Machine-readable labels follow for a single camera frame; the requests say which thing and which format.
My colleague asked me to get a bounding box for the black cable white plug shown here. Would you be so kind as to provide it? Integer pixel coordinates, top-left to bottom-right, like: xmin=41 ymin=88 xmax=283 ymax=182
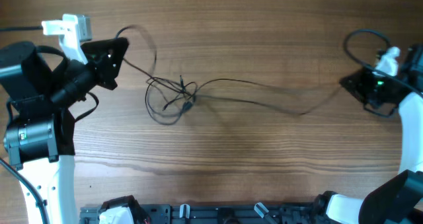
xmin=161 ymin=77 xmax=343 ymax=116

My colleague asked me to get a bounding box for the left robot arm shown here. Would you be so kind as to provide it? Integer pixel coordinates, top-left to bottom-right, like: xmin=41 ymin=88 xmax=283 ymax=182
xmin=1 ymin=38 xmax=129 ymax=223

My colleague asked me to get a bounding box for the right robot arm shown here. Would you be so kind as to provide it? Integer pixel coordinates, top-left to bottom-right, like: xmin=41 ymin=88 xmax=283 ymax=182
xmin=309 ymin=44 xmax=422 ymax=223

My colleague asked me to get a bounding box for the left camera cable black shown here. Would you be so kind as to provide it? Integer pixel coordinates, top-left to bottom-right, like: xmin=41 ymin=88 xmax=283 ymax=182
xmin=0 ymin=26 xmax=50 ymax=224

